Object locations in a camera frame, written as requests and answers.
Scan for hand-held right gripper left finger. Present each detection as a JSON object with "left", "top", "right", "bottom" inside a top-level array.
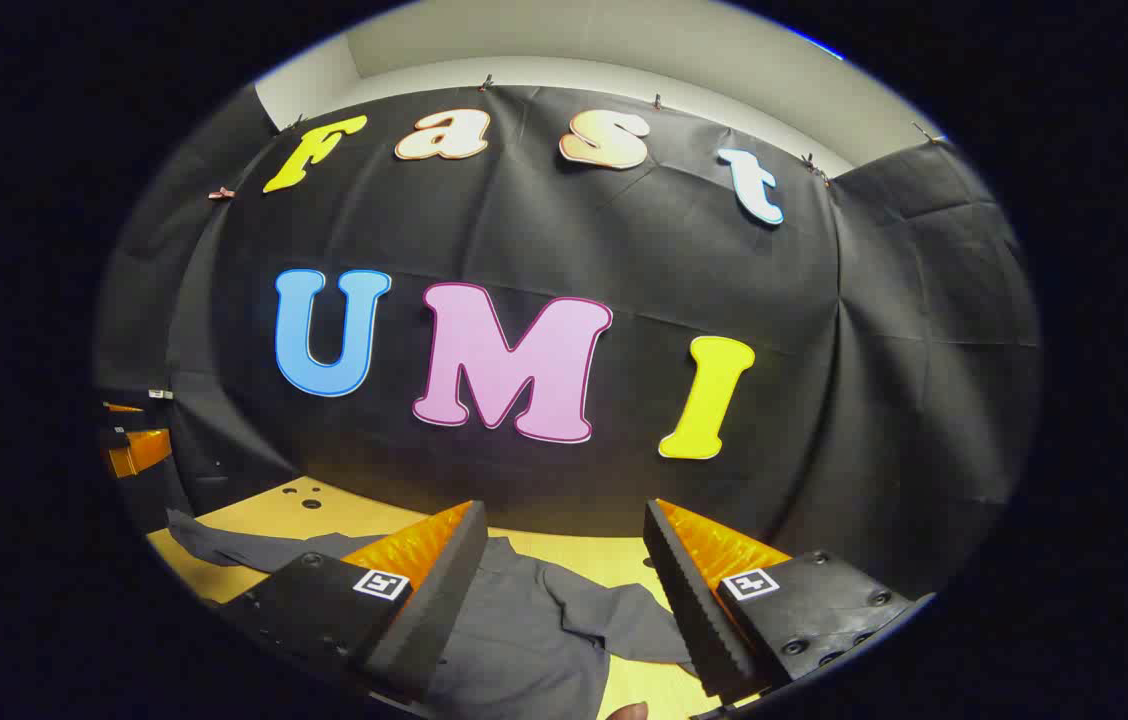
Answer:
[{"left": 216, "top": 500, "right": 490, "bottom": 703}]

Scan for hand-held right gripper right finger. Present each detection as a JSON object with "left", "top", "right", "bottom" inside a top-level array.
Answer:
[{"left": 642, "top": 498, "right": 937, "bottom": 707}]

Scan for black backdrop cloth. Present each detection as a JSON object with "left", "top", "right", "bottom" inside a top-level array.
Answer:
[{"left": 94, "top": 85, "right": 1043, "bottom": 601}]

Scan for grey polo shirt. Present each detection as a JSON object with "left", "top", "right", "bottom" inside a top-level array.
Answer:
[{"left": 167, "top": 508, "right": 700, "bottom": 720}]

